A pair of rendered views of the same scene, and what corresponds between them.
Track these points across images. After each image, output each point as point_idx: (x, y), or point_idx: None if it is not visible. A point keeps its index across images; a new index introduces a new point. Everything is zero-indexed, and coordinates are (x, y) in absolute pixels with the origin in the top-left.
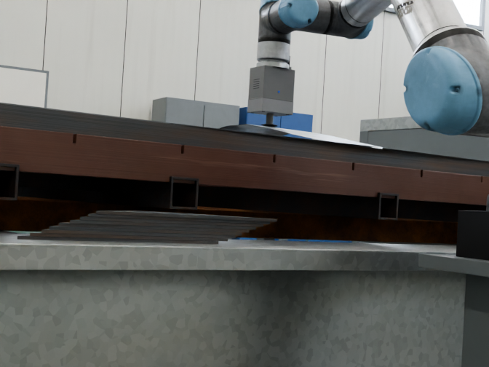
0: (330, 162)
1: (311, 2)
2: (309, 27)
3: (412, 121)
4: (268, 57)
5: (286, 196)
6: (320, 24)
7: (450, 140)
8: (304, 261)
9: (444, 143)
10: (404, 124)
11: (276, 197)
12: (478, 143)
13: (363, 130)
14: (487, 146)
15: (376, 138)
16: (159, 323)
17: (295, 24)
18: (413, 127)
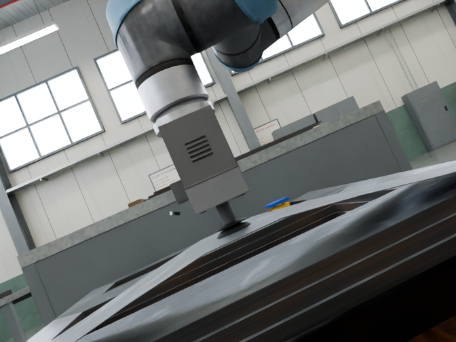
0: None
1: None
2: (252, 29)
3: (94, 228)
4: (198, 95)
5: (383, 317)
6: (258, 27)
7: (149, 226)
8: None
9: (143, 232)
10: (84, 236)
11: (356, 334)
12: (182, 216)
13: (26, 265)
14: (192, 215)
15: (50, 265)
16: None
17: (267, 9)
18: (98, 233)
